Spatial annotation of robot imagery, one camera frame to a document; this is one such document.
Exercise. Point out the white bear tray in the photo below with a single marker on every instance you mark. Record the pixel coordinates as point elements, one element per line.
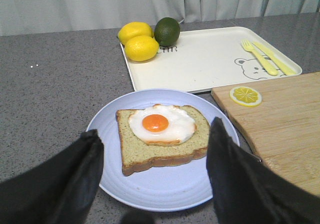
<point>203,59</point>

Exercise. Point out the yellow plastic knife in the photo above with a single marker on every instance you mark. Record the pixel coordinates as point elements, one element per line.
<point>282,66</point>

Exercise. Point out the bread slice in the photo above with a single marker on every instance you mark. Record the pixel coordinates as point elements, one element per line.
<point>138,156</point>

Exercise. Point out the fried egg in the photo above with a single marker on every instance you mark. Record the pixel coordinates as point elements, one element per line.
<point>165,125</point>

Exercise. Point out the wooden cutting board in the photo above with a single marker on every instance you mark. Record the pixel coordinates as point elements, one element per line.
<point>284,130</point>

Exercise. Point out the yellow plastic fork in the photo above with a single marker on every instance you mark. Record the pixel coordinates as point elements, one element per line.
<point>247,46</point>

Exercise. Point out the rear yellow lemon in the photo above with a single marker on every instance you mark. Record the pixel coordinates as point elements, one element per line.
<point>134,29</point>

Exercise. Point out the grey curtain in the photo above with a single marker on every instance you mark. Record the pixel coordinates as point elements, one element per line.
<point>41,16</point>

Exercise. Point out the front yellow lemon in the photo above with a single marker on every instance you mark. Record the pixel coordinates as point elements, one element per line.
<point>141,48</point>

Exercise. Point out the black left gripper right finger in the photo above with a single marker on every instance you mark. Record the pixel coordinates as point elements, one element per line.
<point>246,192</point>

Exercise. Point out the green lime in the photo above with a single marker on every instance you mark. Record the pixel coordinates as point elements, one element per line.
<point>167,31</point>

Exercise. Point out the light blue plate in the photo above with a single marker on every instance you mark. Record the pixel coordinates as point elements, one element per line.
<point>159,189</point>

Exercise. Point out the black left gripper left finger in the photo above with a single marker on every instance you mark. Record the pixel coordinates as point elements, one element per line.
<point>58,191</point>

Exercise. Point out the yellow lemon slice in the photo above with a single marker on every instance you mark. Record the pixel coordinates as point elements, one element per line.
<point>245,96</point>

